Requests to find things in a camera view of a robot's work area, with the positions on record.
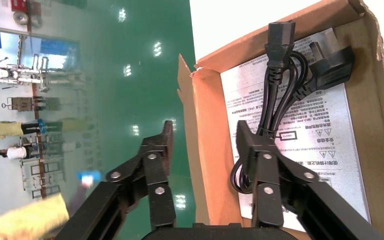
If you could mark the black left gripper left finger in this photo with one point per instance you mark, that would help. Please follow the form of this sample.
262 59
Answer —
155 172

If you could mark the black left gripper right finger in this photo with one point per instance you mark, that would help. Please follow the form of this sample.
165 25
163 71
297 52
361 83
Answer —
266 172

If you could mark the brown cardboard storage box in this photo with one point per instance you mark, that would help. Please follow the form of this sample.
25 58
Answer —
208 132

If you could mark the metal storage rack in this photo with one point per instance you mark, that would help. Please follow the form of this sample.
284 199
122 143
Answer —
43 179

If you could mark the printed white instruction sheet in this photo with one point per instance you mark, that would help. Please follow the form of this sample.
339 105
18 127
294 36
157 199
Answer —
311 109

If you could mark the large wooden pallet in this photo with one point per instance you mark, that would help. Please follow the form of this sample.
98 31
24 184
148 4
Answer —
23 218

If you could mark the person in white shirt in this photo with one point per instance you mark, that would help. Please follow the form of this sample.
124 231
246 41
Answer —
16 152

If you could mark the metal equipment cart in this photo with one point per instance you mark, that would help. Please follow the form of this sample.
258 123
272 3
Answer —
23 104

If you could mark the person in yellow jacket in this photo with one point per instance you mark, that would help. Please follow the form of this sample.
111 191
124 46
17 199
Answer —
4 130

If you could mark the white humanoid robot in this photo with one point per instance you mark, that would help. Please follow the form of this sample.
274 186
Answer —
6 73

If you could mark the round alarm bell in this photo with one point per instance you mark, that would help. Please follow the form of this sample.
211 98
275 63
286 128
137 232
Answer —
21 18

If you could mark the red wall sign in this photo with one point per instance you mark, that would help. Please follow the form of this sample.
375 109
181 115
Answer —
18 5

